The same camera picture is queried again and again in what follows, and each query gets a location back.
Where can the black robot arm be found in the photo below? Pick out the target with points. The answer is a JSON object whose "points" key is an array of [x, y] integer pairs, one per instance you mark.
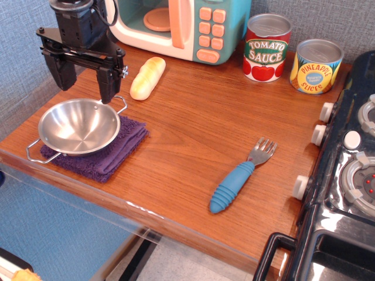
{"points": [[85, 60]]}

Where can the black toy stove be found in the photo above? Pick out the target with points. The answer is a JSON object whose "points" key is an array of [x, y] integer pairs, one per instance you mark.
{"points": [[335, 226]]}

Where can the purple folded cloth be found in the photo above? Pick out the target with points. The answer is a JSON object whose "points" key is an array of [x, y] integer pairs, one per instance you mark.
{"points": [[101, 166]]}

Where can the toy microwave teal and pink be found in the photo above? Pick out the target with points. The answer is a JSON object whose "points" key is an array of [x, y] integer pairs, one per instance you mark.
{"points": [[201, 31]]}

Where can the pineapple slices can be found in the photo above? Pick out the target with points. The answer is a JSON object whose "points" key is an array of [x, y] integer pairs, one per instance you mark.
{"points": [[316, 65]]}

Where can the toy bread loaf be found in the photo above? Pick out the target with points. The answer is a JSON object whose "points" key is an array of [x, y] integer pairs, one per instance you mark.
{"points": [[147, 78]]}

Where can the silver metal pot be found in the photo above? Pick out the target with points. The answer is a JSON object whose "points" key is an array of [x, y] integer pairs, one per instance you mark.
{"points": [[78, 127]]}

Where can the blue handled fork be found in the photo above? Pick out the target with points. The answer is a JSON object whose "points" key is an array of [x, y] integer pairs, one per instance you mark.
{"points": [[231, 185]]}

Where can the tomato sauce can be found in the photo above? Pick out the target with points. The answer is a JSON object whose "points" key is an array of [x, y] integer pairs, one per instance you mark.
{"points": [[266, 46]]}

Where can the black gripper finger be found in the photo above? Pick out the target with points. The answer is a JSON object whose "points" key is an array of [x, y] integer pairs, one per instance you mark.
{"points": [[63, 71], [109, 80]]}

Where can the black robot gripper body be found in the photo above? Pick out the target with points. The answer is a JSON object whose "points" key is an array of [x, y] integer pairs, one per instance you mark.
{"points": [[83, 30]]}

